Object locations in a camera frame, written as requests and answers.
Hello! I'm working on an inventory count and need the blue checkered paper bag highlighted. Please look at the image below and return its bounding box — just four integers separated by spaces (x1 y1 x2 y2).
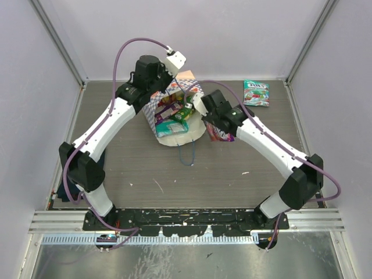
142 69 207 167

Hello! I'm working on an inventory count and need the purple snack packet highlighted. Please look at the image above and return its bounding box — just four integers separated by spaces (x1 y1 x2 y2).
154 102 182 125
204 121 235 142

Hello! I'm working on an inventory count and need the teal mint candy packet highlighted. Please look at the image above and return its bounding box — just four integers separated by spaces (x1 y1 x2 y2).
243 80 270 107

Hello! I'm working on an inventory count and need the dark navy cloth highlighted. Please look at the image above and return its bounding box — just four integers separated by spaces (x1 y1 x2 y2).
56 150 106 202

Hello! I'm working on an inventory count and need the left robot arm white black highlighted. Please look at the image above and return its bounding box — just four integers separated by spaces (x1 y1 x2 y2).
59 52 186 217

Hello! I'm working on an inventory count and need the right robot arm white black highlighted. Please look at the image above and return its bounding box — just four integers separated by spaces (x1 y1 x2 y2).
192 90 323 226

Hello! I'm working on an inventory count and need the purple snack packet in bag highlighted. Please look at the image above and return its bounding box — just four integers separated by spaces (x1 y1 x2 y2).
154 102 182 125

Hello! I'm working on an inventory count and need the teal white snack packet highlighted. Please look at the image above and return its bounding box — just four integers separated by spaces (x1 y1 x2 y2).
155 120 189 138

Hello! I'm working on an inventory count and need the green snack packet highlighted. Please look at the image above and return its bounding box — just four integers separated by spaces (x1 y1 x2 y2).
170 106 194 123

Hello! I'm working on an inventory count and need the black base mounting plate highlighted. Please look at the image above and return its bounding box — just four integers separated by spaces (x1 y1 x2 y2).
83 208 290 238

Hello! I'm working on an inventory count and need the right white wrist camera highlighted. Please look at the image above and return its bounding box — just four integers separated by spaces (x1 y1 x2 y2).
186 92 208 116

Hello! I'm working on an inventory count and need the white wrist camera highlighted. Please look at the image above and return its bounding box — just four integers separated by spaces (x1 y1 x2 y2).
186 92 208 116
163 51 187 77

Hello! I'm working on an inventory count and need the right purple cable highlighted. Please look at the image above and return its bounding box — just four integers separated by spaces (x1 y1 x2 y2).
183 80 342 251

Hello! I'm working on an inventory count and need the purple cable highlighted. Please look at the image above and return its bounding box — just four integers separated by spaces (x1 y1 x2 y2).
62 38 174 251
183 80 342 251

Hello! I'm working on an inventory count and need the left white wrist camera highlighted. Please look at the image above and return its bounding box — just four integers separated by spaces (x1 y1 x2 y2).
163 51 187 77

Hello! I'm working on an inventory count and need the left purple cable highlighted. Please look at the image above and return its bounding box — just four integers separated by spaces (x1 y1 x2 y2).
62 38 174 251

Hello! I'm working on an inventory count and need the white slotted cable duct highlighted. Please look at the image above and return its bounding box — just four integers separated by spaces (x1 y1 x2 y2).
41 233 259 245

